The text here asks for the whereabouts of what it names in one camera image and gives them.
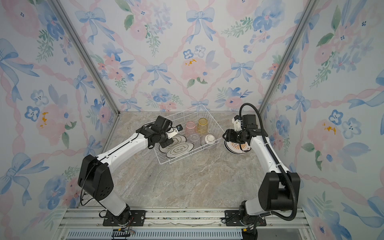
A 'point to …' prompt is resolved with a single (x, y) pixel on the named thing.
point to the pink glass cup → (190, 128)
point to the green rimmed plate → (236, 153)
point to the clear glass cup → (195, 139)
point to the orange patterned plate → (235, 147)
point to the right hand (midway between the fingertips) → (228, 135)
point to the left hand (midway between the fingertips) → (168, 135)
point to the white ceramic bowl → (209, 138)
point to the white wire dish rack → (193, 113)
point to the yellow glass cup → (202, 126)
